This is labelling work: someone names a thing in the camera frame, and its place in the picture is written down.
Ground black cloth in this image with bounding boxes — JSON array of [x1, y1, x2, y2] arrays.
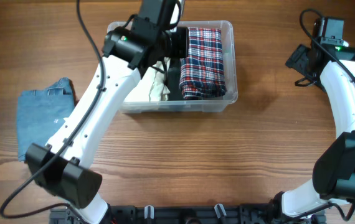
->
[[167, 58, 184, 101]]

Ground cream cloth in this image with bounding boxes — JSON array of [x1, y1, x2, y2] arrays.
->
[[124, 57, 170, 103]]

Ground red blue plaid cloth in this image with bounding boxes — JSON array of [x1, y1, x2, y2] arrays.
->
[[179, 27, 227, 100]]

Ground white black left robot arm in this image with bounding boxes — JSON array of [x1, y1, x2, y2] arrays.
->
[[26, 1, 188, 223]]

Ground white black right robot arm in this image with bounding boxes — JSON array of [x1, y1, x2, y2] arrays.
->
[[278, 16, 355, 222]]

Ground clear plastic storage container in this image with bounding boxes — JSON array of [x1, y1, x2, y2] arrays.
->
[[120, 21, 239, 114]]

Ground folded blue denim jeans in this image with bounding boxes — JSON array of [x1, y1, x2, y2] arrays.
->
[[16, 78, 75, 161]]

